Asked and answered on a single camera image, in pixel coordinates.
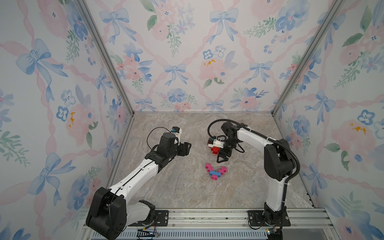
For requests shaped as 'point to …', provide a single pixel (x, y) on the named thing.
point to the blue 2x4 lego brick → (214, 172)
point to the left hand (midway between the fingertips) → (187, 143)
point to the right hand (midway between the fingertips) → (222, 154)
